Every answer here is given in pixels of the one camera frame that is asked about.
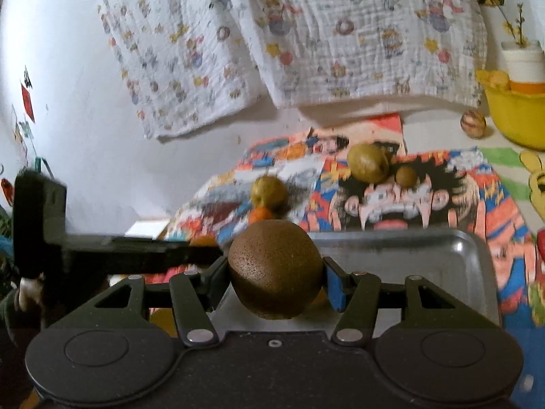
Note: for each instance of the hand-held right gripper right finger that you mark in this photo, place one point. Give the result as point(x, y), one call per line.
point(336, 289)

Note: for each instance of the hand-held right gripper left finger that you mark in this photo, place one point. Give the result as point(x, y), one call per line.
point(216, 283)

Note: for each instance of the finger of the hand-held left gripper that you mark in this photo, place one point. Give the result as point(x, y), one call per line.
point(162, 255)

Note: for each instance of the brown kiwi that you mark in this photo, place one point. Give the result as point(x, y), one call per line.
point(272, 268)

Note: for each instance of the metal tray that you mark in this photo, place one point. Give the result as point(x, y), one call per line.
point(425, 255)

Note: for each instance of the striped pepino melon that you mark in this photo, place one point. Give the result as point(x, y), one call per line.
point(473, 124)

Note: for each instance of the yellow bowl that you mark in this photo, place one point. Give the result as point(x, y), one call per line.
point(517, 115)

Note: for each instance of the small orange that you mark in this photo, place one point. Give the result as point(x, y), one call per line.
point(204, 241)
point(262, 215)

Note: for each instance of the yellow-green round fruit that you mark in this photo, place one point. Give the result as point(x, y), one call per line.
point(268, 191)

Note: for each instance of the large green-yellow round fruit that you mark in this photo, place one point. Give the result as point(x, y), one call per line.
point(368, 162)

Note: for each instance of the small brown round fruit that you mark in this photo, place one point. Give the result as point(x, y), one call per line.
point(406, 176)

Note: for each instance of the comic printed cloth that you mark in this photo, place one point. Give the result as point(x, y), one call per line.
point(481, 204)

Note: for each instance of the white printed muslin blanket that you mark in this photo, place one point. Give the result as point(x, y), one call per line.
point(298, 30)

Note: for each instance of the yellow apple in bowl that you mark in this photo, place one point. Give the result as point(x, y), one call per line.
point(496, 79)

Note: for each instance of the white and orange cup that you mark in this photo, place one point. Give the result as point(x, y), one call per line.
point(521, 66)

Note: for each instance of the yellow flower sprig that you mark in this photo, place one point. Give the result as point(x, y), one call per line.
point(518, 25)

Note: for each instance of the red wall sticker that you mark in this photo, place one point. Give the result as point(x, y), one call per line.
point(27, 98)

